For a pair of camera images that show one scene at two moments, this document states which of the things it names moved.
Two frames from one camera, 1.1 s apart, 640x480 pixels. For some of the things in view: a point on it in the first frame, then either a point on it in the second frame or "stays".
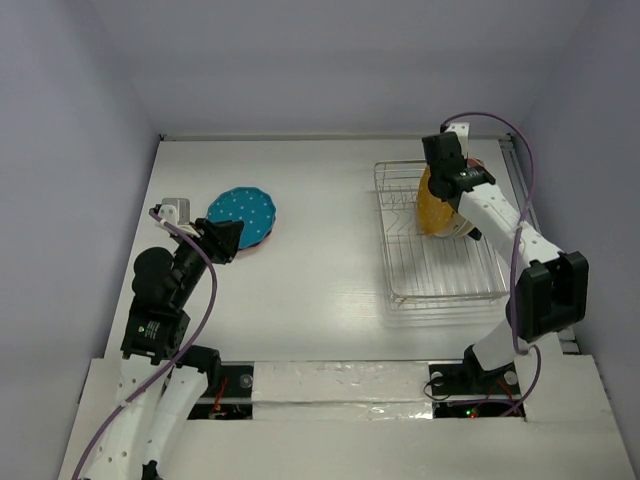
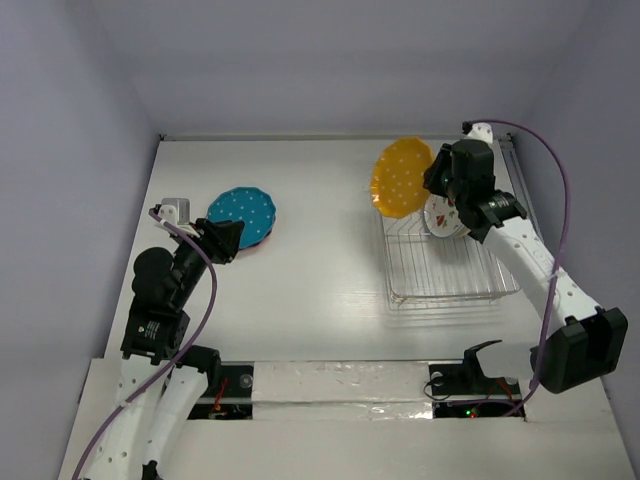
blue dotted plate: (252, 206) stays
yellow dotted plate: (434, 217) → (398, 175)
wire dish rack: (423, 270) stays
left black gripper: (221, 237) stays
